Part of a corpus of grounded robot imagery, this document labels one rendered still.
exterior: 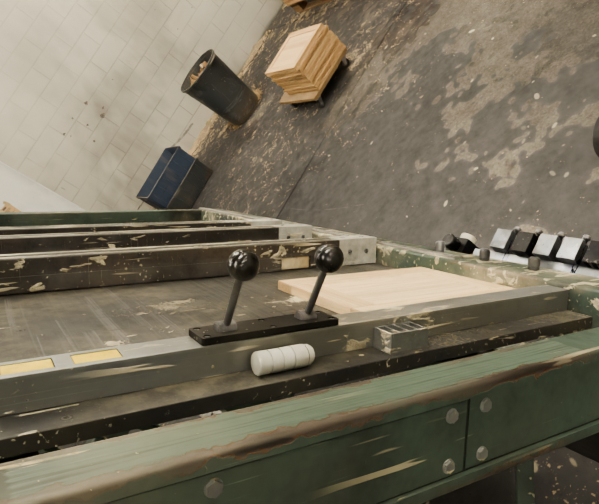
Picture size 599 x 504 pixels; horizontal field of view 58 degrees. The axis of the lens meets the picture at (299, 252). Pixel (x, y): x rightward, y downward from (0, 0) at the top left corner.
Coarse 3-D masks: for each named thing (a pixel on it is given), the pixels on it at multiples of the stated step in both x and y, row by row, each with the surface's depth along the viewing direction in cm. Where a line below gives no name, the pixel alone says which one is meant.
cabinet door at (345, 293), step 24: (288, 288) 111; (312, 288) 108; (336, 288) 110; (360, 288) 110; (384, 288) 111; (408, 288) 111; (432, 288) 112; (456, 288) 112; (480, 288) 112; (504, 288) 112; (336, 312) 97
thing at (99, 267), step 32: (0, 256) 106; (32, 256) 106; (64, 256) 108; (96, 256) 111; (128, 256) 115; (160, 256) 118; (192, 256) 122; (224, 256) 126; (288, 256) 135; (352, 256) 145; (0, 288) 103; (32, 288) 106; (64, 288) 109
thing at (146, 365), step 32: (544, 288) 103; (352, 320) 77; (384, 320) 79; (416, 320) 82; (448, 320) 86; (480, 320) 90; (128, 352) 62; (160, 352) 62; (192, 352) 64; (224, 352) 66; (320, 352) 74; (0, 384) 54; (32, 384) 55; (64, 384) 57; (96, 384) 59; (128, 384) 60; (160, 384) 62; (0, 416) 54
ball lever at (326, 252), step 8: (320, 248) 68; (328, 248) 68; (336, 248) 68; (320, 256) 68; (328, 256) 67; (336, 256) 67; (320, 264) 68; (328, 264) 67; (336, 264) 68; (320, 272) 70; (328, 272) 68; (320, 280) 70; (320, 288) 71; (312, 296) 72; (312, 304) 73; (296, 312) 74; (304, 312) 74; (312, 312) 74
